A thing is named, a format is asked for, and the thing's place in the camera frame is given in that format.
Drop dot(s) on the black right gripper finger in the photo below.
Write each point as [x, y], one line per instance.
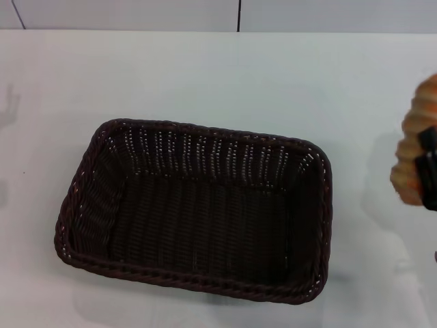
[429, 138]
[427, 184]

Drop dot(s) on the black woven rectangular basket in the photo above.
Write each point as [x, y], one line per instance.
[205, 218]

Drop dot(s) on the orange striped bread loaf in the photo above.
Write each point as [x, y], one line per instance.
[408, 160]

